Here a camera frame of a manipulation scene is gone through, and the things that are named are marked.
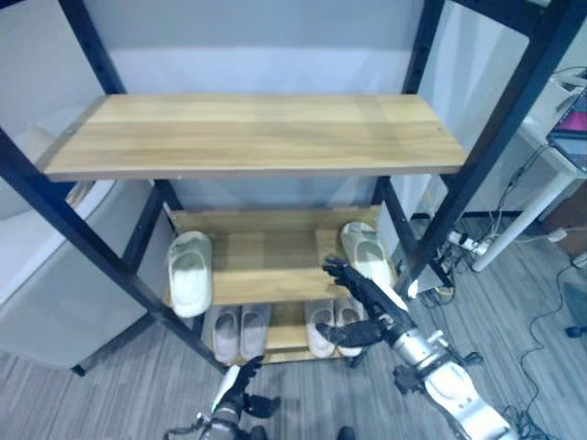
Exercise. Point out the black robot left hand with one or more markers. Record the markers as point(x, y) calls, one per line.
point(231, 387)

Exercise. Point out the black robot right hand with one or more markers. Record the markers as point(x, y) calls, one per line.
point(383, 300)

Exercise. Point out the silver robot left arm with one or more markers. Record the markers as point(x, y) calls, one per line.
point(220, 424)

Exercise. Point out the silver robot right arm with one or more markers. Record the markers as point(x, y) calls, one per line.
point(447, 387)

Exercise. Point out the cream white slipper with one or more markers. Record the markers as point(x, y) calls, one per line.
point(317, 341)
point(254, 327)
point(367, 249)
point(348, 314)
point(190, 275)
point(226, 334)

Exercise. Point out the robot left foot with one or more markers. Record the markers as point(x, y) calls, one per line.
point(258, 433)

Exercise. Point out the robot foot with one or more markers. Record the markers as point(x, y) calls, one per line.
point(346, 433)
point(258, 433)

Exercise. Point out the grey metal box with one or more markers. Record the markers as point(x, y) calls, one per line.
point(431, 277)

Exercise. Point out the small wooden shelf board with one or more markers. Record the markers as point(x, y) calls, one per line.
point(286, 332)

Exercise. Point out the white power strip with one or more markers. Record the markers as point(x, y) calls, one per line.
point(468, 242)

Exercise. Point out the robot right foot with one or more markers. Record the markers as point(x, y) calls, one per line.
point(346, 433)

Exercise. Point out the white desk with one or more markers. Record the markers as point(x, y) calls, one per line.
point(527, 201)

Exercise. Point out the white power adapter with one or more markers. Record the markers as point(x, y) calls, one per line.
point(557, 235)

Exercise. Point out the white cabinet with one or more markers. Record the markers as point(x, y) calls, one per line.
point(59, 293)

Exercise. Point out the black chair caster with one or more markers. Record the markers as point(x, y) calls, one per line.
point(577, 330)

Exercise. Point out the brown cardboard box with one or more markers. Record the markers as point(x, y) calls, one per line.
point(568, 220)

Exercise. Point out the large wooden shelf board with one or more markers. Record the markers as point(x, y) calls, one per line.
point(257, 137)

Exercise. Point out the open laptop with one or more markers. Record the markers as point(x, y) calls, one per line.
point(571, 128)

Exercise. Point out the white box on desk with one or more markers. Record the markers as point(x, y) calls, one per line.
point(566, 89)

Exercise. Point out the black metal rack frame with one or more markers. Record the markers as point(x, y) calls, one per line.
point(66, 215)

